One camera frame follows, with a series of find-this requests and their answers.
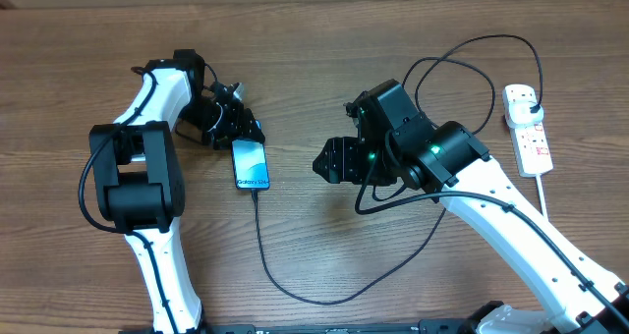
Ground white power strip cord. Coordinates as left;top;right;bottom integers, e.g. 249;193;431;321
534;174;550;222

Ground white charger plug adapter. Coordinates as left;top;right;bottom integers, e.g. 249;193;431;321
505;101;544;129

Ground white power strip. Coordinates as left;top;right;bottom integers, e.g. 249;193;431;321
502;83;553;177

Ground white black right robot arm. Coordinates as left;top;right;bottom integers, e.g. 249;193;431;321
313;80;628;333

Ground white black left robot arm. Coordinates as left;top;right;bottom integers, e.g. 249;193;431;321
78;49;265;333

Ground black smartphone lit screen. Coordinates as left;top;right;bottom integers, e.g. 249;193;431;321
232;139;270;190

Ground black usb charging cable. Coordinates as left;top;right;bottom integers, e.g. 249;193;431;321
250;33;544;306

